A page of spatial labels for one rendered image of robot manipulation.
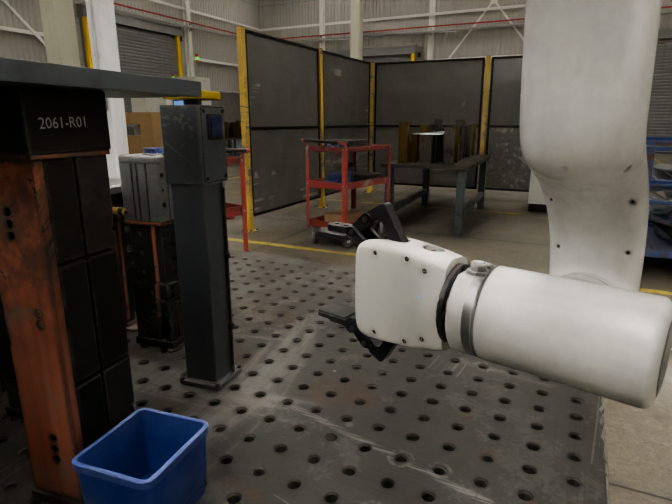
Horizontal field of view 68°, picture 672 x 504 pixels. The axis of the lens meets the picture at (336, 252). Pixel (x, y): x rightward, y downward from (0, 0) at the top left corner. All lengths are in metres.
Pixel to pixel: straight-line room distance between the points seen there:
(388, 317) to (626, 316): 0.20
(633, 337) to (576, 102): 0.17
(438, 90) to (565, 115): 7.50
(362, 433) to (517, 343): 0.37
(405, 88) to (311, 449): 7.50
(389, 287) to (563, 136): 0.20
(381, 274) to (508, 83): 7.25
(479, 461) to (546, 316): 0.34
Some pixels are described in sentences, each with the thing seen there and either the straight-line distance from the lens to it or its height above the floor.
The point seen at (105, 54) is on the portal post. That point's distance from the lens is 4.89.
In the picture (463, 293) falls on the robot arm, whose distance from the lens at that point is 0.43.
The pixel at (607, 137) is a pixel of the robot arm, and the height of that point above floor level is 1.11.
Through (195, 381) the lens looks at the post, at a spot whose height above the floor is 0.71.
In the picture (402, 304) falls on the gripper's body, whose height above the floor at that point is 0.95.
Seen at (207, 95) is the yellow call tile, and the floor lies 1.15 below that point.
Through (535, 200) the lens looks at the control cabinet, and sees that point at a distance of 6.86.
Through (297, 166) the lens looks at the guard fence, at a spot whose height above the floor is 0.59.
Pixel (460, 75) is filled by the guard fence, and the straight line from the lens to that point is 7.82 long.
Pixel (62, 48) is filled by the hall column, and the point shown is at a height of 2.06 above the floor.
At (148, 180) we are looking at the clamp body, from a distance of 0.94.
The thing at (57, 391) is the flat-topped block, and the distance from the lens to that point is 0.61.
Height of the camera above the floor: 1.12
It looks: 15 degrees down
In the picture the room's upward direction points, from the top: straight up
